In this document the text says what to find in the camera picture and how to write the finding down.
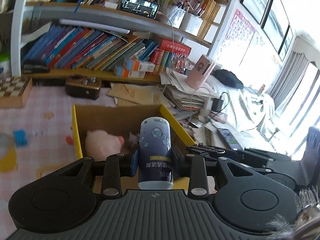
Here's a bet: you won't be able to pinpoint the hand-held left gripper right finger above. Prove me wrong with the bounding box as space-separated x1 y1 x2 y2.
171 145 253 198

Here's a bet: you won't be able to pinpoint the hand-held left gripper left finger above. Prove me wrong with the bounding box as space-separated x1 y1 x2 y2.
37 148 140 197

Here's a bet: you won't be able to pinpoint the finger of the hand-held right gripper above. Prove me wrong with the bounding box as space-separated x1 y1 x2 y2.
187 144 292 164

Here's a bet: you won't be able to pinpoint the blue grey spray can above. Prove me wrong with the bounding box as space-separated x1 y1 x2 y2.
138 117 174 190

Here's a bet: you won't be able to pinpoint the pink plush toy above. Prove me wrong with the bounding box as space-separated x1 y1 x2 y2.
85 129 125 160

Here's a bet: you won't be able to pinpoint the yellow cardboard box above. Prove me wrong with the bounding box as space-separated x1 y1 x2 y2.
72 104 197 190

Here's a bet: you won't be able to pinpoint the small blue bag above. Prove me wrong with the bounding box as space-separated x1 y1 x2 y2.
13 129 28 147

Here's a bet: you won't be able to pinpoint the yellow tape roll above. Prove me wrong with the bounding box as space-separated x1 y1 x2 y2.
0 134 18 173

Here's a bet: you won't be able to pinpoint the smartphone with lit screen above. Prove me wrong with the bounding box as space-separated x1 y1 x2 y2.
217 128 240 150

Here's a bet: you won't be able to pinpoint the white crumpled cloth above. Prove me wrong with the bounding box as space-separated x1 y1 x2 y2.
210 75 275 133

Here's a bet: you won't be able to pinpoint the grey furry sleeve cuff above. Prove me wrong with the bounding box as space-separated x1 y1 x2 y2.
265 185 320 240

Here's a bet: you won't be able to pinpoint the black charger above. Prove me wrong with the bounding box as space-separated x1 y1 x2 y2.
211 99 227 112

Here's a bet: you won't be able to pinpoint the white charger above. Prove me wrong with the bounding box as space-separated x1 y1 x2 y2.
200 100 213 117

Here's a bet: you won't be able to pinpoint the stack of papers and notebooks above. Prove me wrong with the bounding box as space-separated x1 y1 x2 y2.
162 71 213 112

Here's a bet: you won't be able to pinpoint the brown paper sheets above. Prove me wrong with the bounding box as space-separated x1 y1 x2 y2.
107 82 163 107

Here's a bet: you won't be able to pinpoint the grey curtain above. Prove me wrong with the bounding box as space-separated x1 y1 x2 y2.
270 52 320 130

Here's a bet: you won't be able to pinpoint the orange white medicine box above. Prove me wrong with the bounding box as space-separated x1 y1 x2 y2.
123 58 155 72
114 66 147 78

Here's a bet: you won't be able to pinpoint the dark box with metal knobs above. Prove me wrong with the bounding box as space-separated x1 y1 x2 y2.
65 76 102 100

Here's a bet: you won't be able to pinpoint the pink cylindrical device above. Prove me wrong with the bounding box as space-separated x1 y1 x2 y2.
185 54 217 87

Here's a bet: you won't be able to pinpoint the thick red dictionary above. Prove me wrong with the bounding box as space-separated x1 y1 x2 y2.
159 38 192 55

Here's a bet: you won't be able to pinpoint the row of leaning picture books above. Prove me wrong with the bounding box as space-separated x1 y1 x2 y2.
21 25 175 72

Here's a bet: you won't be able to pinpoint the white pen holder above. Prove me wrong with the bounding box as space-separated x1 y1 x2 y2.
166 5 185 29
180 12 203 37

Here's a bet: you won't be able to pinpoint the black stapler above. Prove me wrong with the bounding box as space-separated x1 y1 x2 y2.
24 60 50 74

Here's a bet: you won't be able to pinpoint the wooden chessboard box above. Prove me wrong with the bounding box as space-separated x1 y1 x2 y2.
0 76 33 108

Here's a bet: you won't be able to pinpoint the stack of orange notebooks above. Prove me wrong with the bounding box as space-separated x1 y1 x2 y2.
200 0 222 39

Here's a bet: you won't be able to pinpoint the smartphone propped on shelf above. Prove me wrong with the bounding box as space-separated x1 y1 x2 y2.
121 0 160 20

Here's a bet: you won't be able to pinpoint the white jar green lid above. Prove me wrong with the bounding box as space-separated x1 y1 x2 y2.
0 52 12 77

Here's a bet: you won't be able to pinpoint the white and wood bookshelf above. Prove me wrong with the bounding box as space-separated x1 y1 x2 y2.
0 0 237 83

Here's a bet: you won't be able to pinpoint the alphabet wall poster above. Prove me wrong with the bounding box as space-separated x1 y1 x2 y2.
216 7 258 63

